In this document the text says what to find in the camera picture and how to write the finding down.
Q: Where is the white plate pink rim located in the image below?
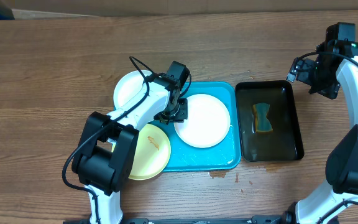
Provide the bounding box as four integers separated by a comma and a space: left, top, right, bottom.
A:
174, 94, 231, 149

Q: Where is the white plate mint rim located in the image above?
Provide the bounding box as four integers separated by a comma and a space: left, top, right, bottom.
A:
113, 70, 147, 109

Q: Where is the green yellow sponge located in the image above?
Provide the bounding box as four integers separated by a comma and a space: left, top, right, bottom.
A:
252, 103, 273, 133

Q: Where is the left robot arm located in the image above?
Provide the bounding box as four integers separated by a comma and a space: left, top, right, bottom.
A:
62, 71, 191, 223

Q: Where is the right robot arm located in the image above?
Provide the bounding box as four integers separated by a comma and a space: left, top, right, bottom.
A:
281, 37, 358, 223

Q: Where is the blue plastic tray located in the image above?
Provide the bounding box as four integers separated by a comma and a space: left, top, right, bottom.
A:
151, 82, 241, 172

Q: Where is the black water tray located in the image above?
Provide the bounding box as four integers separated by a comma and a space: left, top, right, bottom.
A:
235, 80, 305, 162

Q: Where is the yellow plate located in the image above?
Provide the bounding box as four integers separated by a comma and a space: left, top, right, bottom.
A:
111, 123, 172, 181

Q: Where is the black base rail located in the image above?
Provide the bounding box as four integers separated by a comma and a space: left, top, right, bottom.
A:
62, 215, 291, 224

